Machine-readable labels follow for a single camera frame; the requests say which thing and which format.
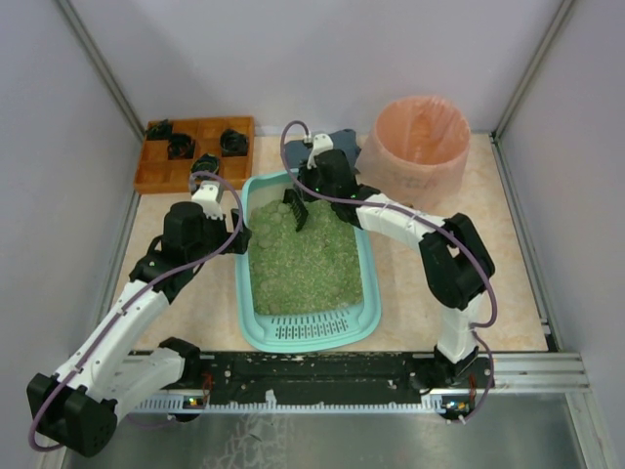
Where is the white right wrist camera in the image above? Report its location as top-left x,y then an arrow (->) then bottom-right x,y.
303,133 -> 334,167

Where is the dark patterned rolled cloth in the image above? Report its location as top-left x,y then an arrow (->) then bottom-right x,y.
190,153 -> 220,174

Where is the black rail base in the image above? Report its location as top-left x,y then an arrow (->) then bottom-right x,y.
165,352 -> 493,405

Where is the folded dark grey cloth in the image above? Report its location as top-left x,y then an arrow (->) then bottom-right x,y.
284,129 -> 361,173

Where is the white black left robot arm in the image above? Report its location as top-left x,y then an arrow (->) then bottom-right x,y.
26,201 -> 250,457

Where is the teal plastic litter box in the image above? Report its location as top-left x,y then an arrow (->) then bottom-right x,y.
235,172 -> 382,353

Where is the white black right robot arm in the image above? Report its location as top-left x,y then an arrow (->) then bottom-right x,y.
235,149 -> 495,388

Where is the orange bagged trash bin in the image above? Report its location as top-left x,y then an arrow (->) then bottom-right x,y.
355,96 -> 471,213

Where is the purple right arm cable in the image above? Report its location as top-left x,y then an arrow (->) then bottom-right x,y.
280,120 -> 500,424

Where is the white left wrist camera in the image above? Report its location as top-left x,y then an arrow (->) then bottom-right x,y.
191,181 -> 224,220

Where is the black slotted litter scoop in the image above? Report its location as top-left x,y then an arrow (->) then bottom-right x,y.
283,189 -> 309,233

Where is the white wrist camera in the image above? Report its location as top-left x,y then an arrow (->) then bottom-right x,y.
303,133 -> 334,167
191,181 -> 224,220

